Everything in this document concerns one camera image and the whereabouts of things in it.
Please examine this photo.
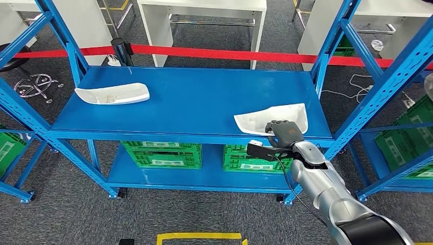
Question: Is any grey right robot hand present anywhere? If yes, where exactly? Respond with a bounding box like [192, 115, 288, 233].
[264, 120, 305, 150]

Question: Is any green plastic crate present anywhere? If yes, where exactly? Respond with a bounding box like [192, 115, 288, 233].
[374, 130, 433, 181]
[130, 150, 203, 170]
[394, 96, 433, 156]
[121, 141, 203, 154]
[223, 156, 293, 175]
[333, 36, 356, 58]
[223, 144, 295, 159]
[0, 124, 29, 177]

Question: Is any chrome tube frame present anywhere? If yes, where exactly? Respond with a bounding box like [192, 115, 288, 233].
[100, 0, 135, 37]

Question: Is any black belt stanchion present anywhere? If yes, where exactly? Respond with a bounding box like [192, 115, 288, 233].
[110, 38, 134, 67]

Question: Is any blue metal shelf rack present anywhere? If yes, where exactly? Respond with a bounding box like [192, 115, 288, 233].
[0, 0, 433, 207]
[348, 121, 433, 203]
[0, 128, 50, 205]

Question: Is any black stool with chrome base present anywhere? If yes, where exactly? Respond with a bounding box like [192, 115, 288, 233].
[0, 44, 65, 104]

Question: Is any white floor cable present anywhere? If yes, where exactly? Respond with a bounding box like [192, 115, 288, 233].
[320, 73, 373, 104]

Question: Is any white wide shell part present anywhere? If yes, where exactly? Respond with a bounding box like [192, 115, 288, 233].
[233, 103, 308, 137]

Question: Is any red barrier belt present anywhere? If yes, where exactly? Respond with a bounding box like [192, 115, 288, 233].
[13, 44, 433, 70]

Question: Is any chrome table footrest bar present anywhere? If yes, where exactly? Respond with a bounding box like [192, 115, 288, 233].
[355, 22, 396, 35]
[168, 14, 256, 27]

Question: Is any white long narrow shell part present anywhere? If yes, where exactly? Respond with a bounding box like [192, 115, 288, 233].
[74, 83, 151, 105]

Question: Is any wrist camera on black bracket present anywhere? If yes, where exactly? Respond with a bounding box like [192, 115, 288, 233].
[246, 139, 295, 162]

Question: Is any white grey wrapped bundle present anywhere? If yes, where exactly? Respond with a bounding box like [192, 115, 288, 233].
[423, 72, 433, 102]

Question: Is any black camera cable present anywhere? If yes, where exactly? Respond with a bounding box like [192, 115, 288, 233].
[274, 155, 328, 228]

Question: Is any white grey plug adapter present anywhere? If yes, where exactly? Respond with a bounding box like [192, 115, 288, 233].
[401, 90, 417, 110]

